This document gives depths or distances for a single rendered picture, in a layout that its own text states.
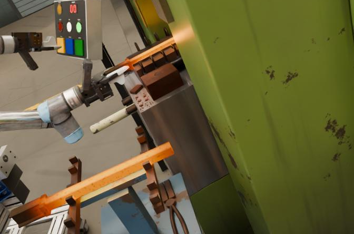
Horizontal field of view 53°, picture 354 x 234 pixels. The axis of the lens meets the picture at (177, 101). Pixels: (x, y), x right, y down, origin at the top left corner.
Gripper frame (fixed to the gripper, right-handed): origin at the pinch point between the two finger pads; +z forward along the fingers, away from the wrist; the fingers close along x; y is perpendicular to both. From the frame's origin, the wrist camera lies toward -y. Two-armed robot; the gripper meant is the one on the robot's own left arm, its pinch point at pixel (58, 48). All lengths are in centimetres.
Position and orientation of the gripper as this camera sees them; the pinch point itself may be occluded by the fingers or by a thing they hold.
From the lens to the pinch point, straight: 173.5
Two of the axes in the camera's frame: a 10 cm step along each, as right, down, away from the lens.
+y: 0.2, -9.8, -2.1
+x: -6.7, -1.7, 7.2
